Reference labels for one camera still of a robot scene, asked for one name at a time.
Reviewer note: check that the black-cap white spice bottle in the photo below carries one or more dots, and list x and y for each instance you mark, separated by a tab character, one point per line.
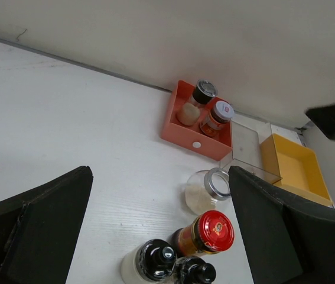
151	262

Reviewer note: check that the white-lid small brown jar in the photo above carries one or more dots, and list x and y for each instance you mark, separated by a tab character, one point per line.
220	114

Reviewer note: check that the clear glass jar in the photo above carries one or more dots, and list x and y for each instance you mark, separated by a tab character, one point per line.
208	190

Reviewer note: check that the silver-cap white spice shaker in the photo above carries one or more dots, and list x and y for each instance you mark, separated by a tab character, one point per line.
190	112

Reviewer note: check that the red-lid dark sauce jar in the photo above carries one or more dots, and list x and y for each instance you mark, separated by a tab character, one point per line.
210	233

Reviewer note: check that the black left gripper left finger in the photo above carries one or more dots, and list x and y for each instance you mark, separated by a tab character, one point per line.
39	229

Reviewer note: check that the black-cap brown spice bottle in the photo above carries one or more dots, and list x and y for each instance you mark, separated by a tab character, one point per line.
192	269

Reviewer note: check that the red plastic bin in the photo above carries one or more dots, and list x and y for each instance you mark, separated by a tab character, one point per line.
192	138

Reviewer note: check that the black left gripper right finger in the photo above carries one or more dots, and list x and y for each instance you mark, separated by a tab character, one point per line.
287	238

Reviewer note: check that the yellow plastic bin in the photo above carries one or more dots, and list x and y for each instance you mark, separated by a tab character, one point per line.
296	167

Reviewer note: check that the clear plastic bin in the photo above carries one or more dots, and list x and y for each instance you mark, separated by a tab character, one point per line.
247	151

